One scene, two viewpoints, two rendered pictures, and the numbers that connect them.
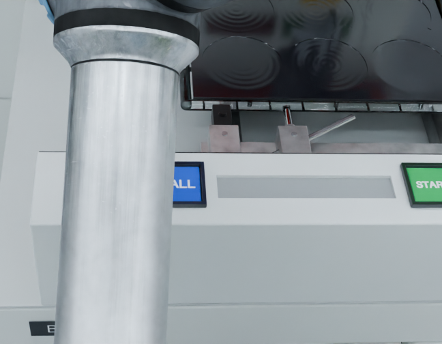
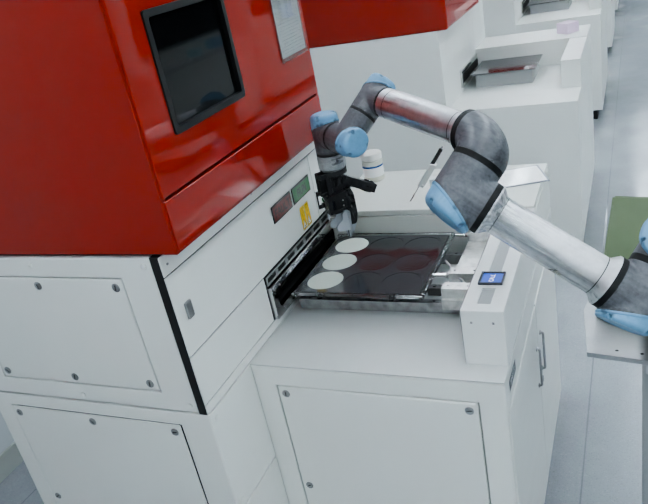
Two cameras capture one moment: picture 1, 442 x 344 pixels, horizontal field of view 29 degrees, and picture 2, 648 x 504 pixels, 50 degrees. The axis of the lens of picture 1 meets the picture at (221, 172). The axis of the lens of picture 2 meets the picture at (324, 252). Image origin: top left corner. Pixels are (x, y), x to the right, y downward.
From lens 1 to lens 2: 140 cm
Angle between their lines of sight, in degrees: 49
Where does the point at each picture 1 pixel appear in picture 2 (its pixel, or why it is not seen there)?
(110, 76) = (513, 205)
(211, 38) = (380, 287)
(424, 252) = not seen: hidden behind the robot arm
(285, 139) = (457, 272)
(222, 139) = (451, 286)
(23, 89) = (360, 368)
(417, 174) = not seen: hidden behind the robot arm
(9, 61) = (258, 444)
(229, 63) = (399, 284)
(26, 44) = (324, 366)
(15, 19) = (253, 411)
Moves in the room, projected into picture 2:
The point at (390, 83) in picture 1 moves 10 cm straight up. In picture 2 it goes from (431, 249) to (426, 217)
